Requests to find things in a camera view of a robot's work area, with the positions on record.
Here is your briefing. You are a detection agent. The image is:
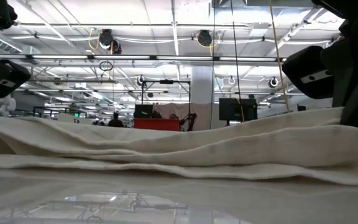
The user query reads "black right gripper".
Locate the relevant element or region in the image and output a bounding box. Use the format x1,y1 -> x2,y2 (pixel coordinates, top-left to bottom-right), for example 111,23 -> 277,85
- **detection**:
282,18 -> 358,138

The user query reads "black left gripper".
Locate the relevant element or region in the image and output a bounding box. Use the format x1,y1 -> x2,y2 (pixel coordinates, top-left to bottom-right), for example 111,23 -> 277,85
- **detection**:
0,59 -> 32,115

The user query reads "white beige checked towel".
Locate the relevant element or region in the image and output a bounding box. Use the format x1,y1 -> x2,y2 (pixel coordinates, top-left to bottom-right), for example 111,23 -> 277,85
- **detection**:
0,107 -> 358,187

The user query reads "white robot figure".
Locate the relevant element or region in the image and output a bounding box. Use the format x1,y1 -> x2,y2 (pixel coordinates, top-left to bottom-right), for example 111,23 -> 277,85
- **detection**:
0,94 -> 17,118

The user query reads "black monitor on stand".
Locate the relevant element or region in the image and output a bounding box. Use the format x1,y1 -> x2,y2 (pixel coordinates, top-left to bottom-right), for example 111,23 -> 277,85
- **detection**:
218,98 -> 259,122

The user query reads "person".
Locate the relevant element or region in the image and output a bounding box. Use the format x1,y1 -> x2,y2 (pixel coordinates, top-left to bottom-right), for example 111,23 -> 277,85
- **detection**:
108,111 -> 125,128

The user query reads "small black monitor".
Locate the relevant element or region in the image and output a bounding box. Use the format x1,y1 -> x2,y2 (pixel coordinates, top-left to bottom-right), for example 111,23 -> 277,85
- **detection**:
134,104 -> 163,119

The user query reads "beige curtain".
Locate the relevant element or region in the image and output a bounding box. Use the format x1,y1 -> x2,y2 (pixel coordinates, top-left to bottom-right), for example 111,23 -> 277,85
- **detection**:
153,102 -> 213,131

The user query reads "red cabinet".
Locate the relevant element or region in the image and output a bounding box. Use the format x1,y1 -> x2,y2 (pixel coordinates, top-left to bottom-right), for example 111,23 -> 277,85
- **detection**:
133,118 -> 180,132

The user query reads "long light bar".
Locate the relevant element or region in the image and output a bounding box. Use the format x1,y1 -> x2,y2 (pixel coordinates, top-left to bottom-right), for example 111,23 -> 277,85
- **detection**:
0,54 -> 288,63

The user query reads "yellow cable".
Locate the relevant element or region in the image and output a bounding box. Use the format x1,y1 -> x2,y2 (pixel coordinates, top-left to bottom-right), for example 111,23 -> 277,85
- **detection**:
268,0 -> 291,113

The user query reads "thin black cable loop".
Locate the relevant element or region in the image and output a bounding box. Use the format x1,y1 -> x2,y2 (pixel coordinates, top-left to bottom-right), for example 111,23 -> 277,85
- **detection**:
99,60 -> 114,72

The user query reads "black frame rig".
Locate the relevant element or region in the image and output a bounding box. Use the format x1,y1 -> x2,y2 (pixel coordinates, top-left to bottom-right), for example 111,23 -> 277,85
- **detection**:
140,79 -> 192,124

